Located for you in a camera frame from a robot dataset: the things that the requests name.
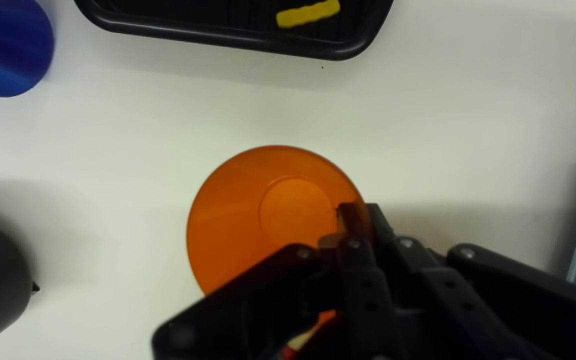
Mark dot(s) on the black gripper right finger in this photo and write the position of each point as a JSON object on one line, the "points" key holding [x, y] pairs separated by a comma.
{"points": [[489, 307]]}

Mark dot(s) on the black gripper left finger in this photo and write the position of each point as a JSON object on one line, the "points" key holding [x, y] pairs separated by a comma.
{"points": [[269, 301]]}

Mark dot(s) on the translucent orange plastic cup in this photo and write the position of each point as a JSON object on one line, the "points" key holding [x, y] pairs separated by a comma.
{"points": [[255, 213]]}

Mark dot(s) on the yellow toy fry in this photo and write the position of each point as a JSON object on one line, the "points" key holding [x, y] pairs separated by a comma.
{"points": [[309, 12]]}

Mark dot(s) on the black ridged oven tray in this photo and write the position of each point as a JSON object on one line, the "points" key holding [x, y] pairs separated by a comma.
{"points": [[234, 27]]}

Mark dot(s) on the blue plastic cup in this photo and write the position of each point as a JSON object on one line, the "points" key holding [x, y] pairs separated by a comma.
{"points": [[4, 46]]}

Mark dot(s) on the black toy pot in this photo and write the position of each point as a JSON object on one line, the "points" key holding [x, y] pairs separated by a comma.
{"points": [[1, 280]]}

